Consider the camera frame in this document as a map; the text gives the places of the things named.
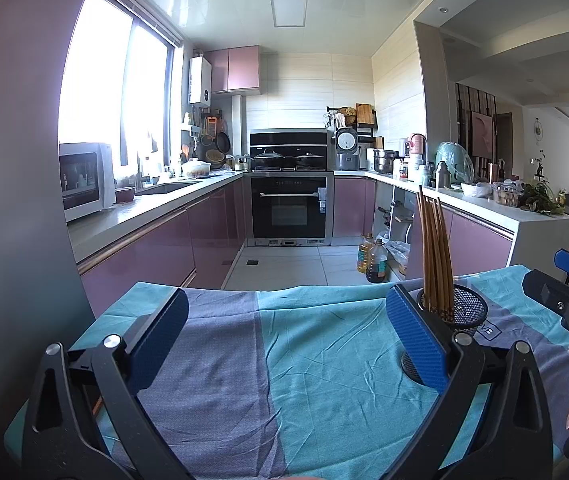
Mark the pink wall cabinet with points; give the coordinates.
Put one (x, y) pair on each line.
(239, 70)

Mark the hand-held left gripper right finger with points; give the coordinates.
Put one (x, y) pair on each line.
(417, 340)

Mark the teal and grey tablecloth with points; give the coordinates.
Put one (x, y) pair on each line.
(314, 360)

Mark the small pink base cabinet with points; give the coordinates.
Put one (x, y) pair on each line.
(352, 207)

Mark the black mesh pen holder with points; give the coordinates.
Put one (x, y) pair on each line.
(469, 310)

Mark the white rice cooker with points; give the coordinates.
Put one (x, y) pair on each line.
(347, 147)

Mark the bundle of bamboo chopsticks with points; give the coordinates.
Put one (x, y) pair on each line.
(434, 260)

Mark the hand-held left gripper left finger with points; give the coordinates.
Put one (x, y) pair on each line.
(159, 345)

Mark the wooden cutting board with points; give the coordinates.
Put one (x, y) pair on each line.
(365, 115)

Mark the dark sauce bottle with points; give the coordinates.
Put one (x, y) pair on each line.
(377, 262)

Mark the pink electric kettle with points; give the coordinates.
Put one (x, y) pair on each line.
(417, 147)

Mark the white water heater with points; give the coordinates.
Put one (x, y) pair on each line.
(200, 80)

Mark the wall utensil rack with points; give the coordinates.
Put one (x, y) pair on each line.
(364, 132)

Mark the steel stock pot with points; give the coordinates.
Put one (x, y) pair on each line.
(386, 161)

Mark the yellow cooking oil bottle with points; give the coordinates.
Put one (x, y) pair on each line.
(364, 255)

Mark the black wok with lid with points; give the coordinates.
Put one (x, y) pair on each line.
(309, 161)
(269, 160)

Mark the white toaster oven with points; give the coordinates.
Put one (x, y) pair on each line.
(104, 180)

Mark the long pink base cabinet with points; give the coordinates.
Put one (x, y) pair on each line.
(164, 245)

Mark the clear plastic bag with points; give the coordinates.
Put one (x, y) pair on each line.
(398, 257)

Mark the leafy green vegetables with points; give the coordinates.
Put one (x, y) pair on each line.
(541, 200)

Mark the steel thermos bottle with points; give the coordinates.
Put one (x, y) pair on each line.
(443, 176)

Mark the black range hood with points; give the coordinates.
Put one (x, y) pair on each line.
(289, 139)

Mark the hanging black frying pan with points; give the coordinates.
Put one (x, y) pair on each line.
(223, 141)

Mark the pink peninsula base cabinet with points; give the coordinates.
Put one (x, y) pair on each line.
(479, 245)

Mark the dark slatted room divider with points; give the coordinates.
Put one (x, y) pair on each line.
(474, 130)

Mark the red bowl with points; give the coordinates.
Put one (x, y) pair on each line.
(125, 195)

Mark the kitchen window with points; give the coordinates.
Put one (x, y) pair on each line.
(99, 85)

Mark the white casserole pot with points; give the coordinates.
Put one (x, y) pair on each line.
(197, 169)

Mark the ceiling light panel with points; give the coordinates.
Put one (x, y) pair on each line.
(289, 10)

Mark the black built-in oven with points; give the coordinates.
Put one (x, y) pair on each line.
(289, 210)

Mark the wall clock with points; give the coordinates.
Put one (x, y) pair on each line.
(539, 127)

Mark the clear plastic food box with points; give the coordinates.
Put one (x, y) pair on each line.
(507, 195)

